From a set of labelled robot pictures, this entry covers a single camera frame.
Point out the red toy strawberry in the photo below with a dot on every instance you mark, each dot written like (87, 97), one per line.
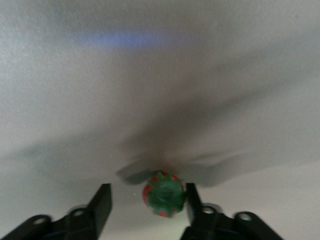
(163, 195)

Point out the brown table mat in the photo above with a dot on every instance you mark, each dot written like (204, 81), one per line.
(160, 75)

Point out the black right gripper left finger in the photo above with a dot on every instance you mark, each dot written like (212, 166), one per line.
(100, 207)

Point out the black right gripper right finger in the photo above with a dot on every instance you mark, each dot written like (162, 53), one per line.
(197, 215)

